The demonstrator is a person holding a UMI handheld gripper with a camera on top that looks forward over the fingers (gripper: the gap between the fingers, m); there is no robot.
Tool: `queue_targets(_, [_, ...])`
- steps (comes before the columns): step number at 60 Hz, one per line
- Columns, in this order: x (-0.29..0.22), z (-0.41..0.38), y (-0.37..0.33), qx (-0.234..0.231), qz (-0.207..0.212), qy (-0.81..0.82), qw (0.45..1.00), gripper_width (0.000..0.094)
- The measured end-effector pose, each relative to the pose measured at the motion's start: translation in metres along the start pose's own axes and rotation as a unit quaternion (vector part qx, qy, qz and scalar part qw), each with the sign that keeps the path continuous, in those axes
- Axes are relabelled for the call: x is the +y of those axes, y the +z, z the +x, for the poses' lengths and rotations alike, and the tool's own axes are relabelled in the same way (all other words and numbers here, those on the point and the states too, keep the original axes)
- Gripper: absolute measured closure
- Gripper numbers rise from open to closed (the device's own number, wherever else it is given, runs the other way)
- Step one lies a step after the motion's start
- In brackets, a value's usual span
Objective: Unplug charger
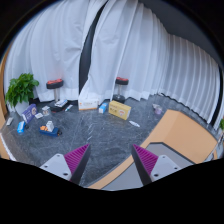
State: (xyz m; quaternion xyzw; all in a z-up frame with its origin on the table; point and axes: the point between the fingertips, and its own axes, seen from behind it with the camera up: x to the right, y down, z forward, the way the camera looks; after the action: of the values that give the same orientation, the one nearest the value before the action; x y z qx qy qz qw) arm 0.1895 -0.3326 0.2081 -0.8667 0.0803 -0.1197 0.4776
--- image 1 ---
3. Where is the bar stool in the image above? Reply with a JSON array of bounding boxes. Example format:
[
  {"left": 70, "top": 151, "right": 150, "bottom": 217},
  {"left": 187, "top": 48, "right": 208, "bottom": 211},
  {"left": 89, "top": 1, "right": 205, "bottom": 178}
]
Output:
[
  {"left": 46, "top": 79, "right": 64, "bottom": 101},
  {"left": 113, "top": 77, "right": 129, "bottom": 103}
]

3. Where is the right bar stool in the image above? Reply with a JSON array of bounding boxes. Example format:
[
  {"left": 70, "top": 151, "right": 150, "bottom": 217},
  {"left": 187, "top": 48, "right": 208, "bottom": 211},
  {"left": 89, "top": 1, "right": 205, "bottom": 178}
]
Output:
[{"left": 113, "top": 77, "right": 129, "bottom": 103}]

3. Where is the orange grey desk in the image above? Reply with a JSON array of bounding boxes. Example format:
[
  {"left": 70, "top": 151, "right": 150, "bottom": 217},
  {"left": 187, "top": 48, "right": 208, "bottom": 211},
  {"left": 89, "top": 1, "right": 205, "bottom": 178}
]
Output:
[{"left": 89, "top": 110, "right": 218, "bottom": 190}]

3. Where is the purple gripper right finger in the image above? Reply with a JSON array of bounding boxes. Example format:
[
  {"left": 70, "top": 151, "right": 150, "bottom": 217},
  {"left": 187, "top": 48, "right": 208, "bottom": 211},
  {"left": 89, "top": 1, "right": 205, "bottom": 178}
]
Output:
[{"left": 131, "top": 144, "right": 180, "bottom": 185}]

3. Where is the white curtain left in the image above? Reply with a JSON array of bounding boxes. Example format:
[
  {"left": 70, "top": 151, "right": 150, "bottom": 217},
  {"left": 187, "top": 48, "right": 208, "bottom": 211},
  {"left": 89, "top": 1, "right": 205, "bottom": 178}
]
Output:
[{"left": 4, "top": 0, "right": 107, "bottom": 101}]

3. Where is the left bar stool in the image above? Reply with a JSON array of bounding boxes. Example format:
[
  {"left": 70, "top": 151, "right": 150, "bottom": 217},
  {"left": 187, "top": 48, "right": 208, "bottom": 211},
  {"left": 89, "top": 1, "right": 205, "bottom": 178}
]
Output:
[{"left": 46, "top": 79, "right": 64, "bottom": 101}]

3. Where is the small purple cup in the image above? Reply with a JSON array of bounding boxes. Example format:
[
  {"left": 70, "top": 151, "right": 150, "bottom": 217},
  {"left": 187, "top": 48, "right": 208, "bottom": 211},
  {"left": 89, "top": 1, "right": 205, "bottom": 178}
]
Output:
[{"left": 152, "top": 104, "right": 162, "bottom": 115}]

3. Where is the purple box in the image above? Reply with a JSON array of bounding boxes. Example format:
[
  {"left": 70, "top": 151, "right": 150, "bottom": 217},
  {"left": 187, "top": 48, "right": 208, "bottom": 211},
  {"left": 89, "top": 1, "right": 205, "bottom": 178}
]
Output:
[{"left": 22, "top": 104, "right": 37, "bottom": 123}]

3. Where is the white curtain right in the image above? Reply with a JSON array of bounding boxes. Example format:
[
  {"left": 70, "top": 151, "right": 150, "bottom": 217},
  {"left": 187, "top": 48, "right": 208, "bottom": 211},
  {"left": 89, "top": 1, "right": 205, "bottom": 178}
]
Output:
[{"left": 80, "top": 0, "right": 223, "bottom": 127}]

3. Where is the green potted plant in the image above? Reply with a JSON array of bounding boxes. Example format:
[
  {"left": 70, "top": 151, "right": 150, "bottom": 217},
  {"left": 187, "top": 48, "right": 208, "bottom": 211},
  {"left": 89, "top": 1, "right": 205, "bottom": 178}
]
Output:
[{"left": 5, "top": 73, "right": 39, "bottom": 115}]

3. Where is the small blue white box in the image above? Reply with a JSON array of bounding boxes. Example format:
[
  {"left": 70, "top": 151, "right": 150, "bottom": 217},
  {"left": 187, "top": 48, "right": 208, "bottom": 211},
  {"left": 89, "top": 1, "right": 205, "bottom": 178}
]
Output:
[{"left": 98, "top": 102, "right": 109, "bottom": 114}]

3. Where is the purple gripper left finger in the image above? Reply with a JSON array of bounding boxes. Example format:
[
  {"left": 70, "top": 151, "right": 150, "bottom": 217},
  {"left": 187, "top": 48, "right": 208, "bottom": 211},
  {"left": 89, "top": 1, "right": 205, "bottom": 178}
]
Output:
[{"left": 41, "top": 144, "right": 91, "bottom": 184}]

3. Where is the white curtain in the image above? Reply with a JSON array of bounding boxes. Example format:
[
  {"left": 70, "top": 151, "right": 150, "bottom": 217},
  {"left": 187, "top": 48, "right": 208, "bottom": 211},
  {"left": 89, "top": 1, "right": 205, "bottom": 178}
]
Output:
[
  {"left": 4, "top": 0, "right": 107, "bottom": 101},
  {"left": 80, "top": 0, "right": 223, "bottom": 127}
]

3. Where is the small white packet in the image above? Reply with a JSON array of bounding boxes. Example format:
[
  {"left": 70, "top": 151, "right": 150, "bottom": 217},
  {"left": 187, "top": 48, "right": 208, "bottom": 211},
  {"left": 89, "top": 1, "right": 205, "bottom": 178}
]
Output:
[{"left": 129, "top": 121, "right": 140, "bottom": 127}]

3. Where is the black tray with box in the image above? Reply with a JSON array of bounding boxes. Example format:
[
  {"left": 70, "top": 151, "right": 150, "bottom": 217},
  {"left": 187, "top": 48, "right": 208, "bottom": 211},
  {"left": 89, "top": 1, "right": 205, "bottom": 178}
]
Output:
[{"left": 49, "top": 100, "right": 78, "bottom": 112}]

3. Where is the yellow cardboard box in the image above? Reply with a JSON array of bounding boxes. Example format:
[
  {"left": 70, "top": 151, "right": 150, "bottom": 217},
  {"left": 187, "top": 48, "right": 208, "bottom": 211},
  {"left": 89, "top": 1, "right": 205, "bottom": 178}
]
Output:
[{"left": 109, "top": 101, "right": 131, "bottom": 120}]

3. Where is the white orange box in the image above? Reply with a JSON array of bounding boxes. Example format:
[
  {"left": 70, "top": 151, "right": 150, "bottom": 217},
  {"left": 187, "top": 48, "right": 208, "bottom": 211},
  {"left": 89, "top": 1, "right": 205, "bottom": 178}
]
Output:
[{"left": 78, "top": 99, "right": 98, "bottom": 110}]

